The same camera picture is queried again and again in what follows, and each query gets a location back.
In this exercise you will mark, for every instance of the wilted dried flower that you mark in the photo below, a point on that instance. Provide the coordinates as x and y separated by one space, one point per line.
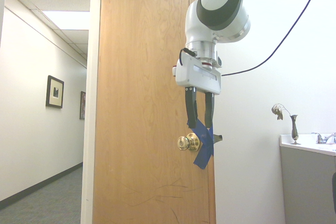
279 110

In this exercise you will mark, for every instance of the silver bud vase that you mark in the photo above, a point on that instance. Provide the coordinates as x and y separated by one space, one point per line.
295 129

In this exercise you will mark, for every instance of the white door frame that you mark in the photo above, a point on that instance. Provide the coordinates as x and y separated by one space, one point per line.
90 98

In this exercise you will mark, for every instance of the chrome sink faucet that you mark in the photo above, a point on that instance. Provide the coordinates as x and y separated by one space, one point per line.
324 138

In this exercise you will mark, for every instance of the small dark framed picture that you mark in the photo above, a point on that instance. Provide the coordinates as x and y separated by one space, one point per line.
82 105

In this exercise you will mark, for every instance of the brass door knob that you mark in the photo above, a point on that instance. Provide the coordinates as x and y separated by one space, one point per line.
187 142

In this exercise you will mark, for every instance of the wooden door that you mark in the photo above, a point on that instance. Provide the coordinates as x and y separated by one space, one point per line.
152 98

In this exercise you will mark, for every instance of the ceiling light panel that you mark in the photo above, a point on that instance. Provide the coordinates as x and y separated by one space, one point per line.
68 18

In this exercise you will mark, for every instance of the grey vanity cabinet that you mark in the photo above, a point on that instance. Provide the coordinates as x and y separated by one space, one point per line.
308 179

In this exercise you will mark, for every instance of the large black framed picture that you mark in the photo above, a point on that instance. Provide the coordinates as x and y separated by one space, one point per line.
55 91

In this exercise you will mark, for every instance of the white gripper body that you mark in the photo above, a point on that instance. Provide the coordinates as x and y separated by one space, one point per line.
198 74

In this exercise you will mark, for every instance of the blue painter tape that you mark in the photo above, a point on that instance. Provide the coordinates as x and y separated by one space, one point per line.
204 145

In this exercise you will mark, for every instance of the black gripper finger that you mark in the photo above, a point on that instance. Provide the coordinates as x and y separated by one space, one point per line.
191 108
209 110

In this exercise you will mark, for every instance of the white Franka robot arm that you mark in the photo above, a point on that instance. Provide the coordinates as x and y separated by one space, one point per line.
210 24

